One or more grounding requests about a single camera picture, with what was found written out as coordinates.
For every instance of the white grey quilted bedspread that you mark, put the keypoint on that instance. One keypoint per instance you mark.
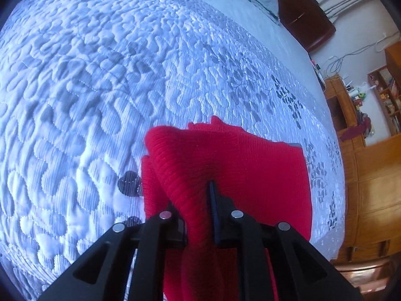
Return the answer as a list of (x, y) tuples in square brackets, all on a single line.
[(109, 84)]

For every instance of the wooden bookshelf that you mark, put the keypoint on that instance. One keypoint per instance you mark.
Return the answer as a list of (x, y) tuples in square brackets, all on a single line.
[(387, 91)]

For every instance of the red knitted garment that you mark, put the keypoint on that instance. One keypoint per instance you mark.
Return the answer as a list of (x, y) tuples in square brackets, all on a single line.
[(238, 169)]

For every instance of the dark red cloth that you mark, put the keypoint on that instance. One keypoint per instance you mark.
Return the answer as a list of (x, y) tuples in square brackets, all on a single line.
[(355, 130)]

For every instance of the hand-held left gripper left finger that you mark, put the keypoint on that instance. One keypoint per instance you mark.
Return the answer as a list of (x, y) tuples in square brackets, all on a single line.
[(175, 230)]

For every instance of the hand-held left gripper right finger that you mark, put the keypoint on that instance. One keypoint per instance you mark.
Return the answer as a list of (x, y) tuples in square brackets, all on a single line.
[(213, 207)]

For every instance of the copper-coloured footboard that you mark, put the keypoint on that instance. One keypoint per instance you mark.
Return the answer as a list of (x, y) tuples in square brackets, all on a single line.
[(363, 272)]

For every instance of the wooden cabinet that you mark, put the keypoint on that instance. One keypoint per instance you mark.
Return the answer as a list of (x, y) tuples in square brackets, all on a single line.
[(366, 175)]

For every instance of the grey-blue bed sheet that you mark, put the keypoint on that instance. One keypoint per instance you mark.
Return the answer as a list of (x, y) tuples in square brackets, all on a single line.
[(282, 37)]

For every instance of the dark wooden headboard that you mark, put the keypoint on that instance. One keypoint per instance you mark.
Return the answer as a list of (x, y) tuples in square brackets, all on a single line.
[(300, 12)]

